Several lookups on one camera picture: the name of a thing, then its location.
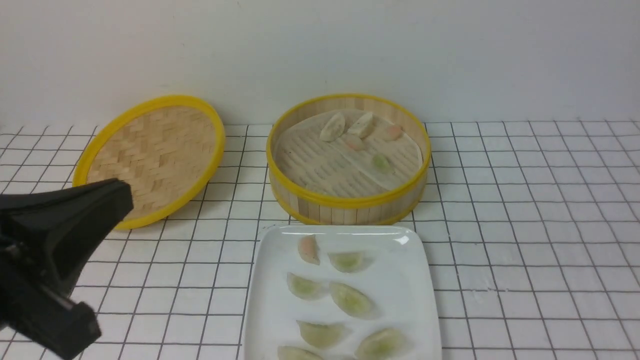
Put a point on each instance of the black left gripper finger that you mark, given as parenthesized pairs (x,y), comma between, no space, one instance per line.
(51,236)
(50,320)

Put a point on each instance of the pink dumpling front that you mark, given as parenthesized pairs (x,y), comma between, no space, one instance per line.
(308,249)

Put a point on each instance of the pink dumpling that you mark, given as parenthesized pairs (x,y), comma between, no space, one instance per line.
(353,142)
(308,249)
(389,133)

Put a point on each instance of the green dumpling plate bottom left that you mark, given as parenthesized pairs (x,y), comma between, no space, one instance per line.
(287,352)

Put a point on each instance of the green dumpling plate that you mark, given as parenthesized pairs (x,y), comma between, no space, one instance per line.
(323,336)
(287,352)
(304,288)
(350,262)
(351,301)

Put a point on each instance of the white rectangular plate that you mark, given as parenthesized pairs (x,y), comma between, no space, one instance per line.
(398,283)

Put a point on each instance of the green dumpling plate lower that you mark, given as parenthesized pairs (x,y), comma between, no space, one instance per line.
(323,336)

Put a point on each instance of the green dumpling plate top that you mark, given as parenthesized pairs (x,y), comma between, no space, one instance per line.
(350,262)

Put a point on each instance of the green dumpling plate middle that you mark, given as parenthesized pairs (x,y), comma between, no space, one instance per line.
(351,301)

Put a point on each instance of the yellow rimmed bamboo steamer lid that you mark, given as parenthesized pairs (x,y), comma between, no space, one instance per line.
(166,149)

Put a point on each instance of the pale white dumpling left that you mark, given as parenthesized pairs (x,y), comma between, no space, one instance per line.
(334,128)

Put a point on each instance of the pale white dumpling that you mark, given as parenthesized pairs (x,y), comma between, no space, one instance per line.
(363,126)
(334,128)

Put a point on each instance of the yellow rimmed bamboo steamer basket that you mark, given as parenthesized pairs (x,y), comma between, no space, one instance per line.
(386,208)

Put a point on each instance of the pink dumpling centre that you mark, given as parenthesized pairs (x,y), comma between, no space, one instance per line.
(353,142)

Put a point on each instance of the pale white dumpling right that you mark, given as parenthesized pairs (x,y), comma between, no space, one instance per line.
(363,126)

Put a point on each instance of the small green dumpling in steamer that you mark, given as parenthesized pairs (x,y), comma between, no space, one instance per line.
(381,164)

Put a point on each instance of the white steamer liner paper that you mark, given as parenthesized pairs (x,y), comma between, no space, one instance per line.
(333,169)

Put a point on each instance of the pink dumpling far right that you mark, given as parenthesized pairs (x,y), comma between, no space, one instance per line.
(389,133)

